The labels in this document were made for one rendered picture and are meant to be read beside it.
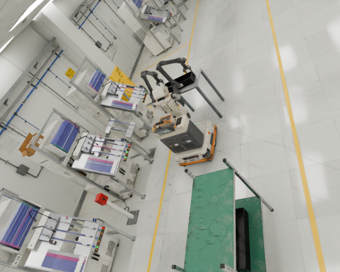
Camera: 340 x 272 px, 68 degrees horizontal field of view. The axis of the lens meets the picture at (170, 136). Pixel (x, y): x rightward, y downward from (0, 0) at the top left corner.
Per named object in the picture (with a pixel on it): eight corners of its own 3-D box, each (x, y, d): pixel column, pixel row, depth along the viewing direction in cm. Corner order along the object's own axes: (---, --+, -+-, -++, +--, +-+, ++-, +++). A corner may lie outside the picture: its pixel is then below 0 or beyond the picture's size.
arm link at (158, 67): (153, 68, 358) (156, 65, 350) (157, 62, 365) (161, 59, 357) (174, 90, 372) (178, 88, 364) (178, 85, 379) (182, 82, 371)
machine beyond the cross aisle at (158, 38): (184, 28, 799) (144, -27, 694) (181, 42, 748) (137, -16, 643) (152, 49, 875) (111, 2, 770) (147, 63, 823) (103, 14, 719)
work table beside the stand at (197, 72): (222, 117, 434) (196, 86, 389) (189, 128, 476) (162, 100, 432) (224, 99, 459) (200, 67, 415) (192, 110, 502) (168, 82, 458)
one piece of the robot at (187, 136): (206, 152, 382) (173, 119, 336) (178, 158, 415) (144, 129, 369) (209, 135, 401) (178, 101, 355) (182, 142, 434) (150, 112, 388)
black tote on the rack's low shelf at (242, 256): (233, 213, 274) (228, 209, 268) (248, 211, 264) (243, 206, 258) (233, 271, 238) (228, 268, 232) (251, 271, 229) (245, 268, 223)
